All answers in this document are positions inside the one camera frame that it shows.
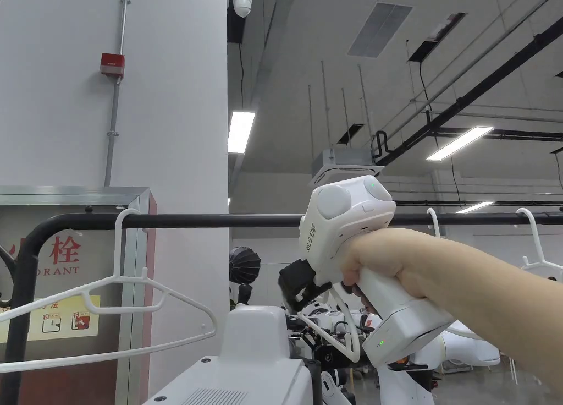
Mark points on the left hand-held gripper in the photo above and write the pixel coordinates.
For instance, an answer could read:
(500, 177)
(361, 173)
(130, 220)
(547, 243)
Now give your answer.
(255, 365)

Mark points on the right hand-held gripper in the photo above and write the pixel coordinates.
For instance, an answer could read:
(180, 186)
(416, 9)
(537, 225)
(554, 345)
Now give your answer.
(336, 229)

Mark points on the person's right forearm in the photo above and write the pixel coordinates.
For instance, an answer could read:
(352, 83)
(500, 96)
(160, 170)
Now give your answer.
(506, 308)

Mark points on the person's right hand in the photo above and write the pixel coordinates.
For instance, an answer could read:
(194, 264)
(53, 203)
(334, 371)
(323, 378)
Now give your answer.
(396, 264)

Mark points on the black studio lamp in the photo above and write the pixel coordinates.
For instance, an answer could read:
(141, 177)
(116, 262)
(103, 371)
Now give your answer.
(244, 264)

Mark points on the white plastic clothes hanger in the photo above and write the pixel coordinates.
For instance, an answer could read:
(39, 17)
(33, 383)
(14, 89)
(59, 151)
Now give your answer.
(534, 233)
(132, 282)
(435, 222)

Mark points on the black clothes rack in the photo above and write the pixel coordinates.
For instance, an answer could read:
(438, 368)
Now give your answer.
(198, 221)

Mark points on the group of white robots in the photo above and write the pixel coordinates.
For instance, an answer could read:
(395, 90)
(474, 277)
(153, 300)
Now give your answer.
(466, 347)

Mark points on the metal fire hydrant cabinet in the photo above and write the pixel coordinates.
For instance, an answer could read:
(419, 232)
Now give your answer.
(66, 255)

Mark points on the grey conduit pipe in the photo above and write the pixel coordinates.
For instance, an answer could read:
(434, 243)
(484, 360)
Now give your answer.
(115, 114)

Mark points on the red fire alarm box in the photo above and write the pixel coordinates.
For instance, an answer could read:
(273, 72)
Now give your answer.
(111, 64)

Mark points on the white dome security camera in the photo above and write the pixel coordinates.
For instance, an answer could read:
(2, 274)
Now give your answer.
(241, 2)

